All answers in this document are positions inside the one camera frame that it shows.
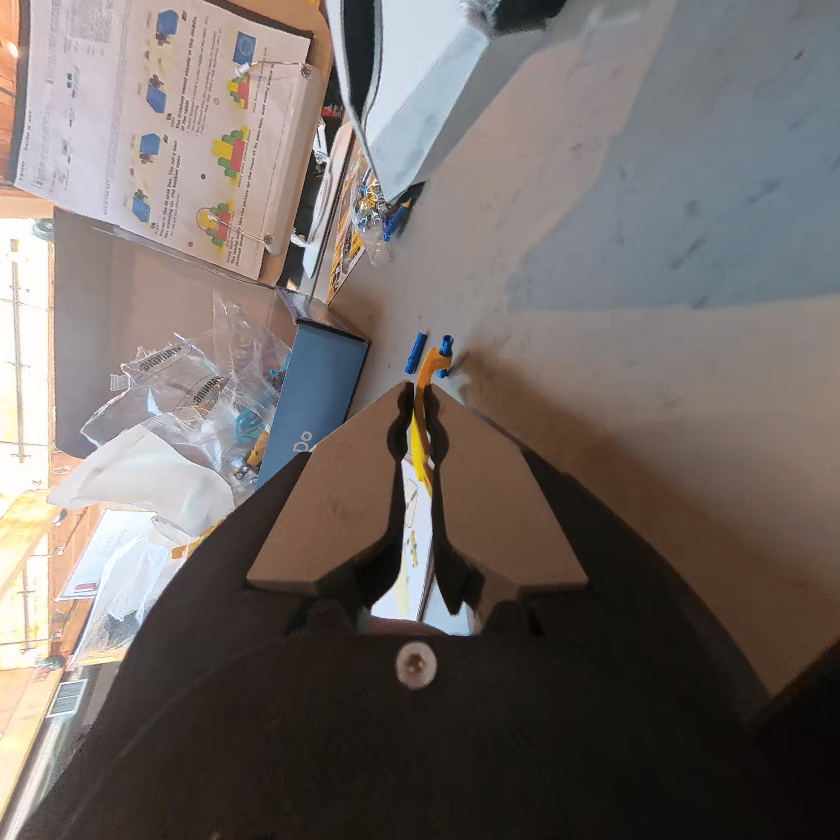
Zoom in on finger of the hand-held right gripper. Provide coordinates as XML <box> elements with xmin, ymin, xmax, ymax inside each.
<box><xmin>363</xmin><ymin>0</ymin><xmax>491</xmax><ymax>204</ymax></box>
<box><xmin>325</xmin><ymin>0</ymin><xmax>386</xmax><ymax>127</ymax></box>

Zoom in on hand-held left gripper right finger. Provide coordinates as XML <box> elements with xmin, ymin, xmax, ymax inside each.
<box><xmin>423</xmin><ymin>384</ymin><xmax>589</xmax><ymax>618</ymax></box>

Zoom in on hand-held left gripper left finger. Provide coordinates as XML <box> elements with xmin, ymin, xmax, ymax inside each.
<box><xmin>247</xmin><ymin>381</ymin><xmax>416</xmax><ymax>608</ymax></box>

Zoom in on yellow curved arc beam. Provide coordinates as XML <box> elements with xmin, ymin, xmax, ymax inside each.
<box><xmin>410</xmin><ymin>346</ymin><xmax>455</xmax><ymax>493</ymax></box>

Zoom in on blue cardboard kit box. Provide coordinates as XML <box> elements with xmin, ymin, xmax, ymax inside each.
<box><xmin>52</xmin><ymin>210</ymin><xmax>371</xmax><ymax>493</ymax></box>

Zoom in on clear bag yellow grey parts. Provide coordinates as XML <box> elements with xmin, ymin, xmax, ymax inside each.
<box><xmin>351</xmin><ymin>167</ymin><xmax>414</xmax><ymax>266</ymax></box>

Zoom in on grey desk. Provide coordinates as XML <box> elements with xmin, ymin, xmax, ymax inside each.
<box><xmin>328</xmin><ymin>0</ymin><xmax>840</xmax><ymax>697</ymax></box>

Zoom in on instruction booklet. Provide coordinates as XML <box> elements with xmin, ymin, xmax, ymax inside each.
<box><xmin>394</xmin><ymin>459</ymin><xmax>437</xmax><ymax>621</ymax></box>

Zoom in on wooden document stand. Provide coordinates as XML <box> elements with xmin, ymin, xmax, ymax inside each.
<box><xmin>10</xmin><ymin>0</ymin><xmax>358</xmax><ymax>290</ymax></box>

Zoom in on yellow black sticker sheet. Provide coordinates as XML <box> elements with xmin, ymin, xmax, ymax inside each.
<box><xmin>326</xmin><ymin>141</ymin><xmax>368</xmax><ymax>306</ymax></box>

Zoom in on clear bag white label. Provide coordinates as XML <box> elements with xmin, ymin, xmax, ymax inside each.
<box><xmin>95</xmin><ymin>512</ymin><xmax>231</xmax><ymax>657</ymax></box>

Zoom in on printed instruction sheet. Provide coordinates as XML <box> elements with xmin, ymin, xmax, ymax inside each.
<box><xmin>13</xmin><ymin>0</ymin><xmax>312</xmax><ymax>280</ymax></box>

